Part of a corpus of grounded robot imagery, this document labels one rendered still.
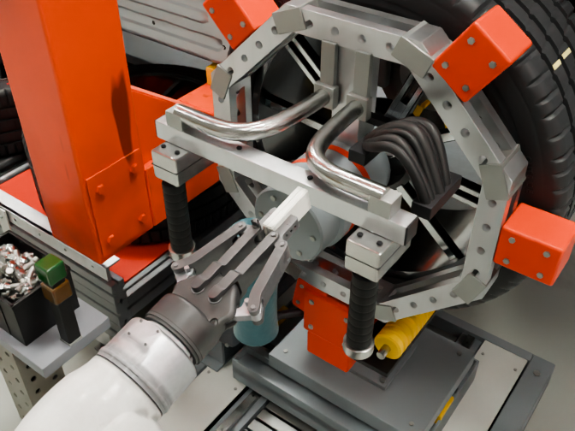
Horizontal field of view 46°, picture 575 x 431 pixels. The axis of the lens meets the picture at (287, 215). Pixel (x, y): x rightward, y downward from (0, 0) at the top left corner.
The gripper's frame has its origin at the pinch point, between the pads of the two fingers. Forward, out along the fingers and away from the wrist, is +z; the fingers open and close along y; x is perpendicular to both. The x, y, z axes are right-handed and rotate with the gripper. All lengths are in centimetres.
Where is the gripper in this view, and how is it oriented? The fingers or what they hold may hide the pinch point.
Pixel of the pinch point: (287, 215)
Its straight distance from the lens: 78.7
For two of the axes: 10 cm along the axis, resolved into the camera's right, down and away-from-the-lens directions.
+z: 6.0, -6.5, 4.7
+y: -7.8, -3.4, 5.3
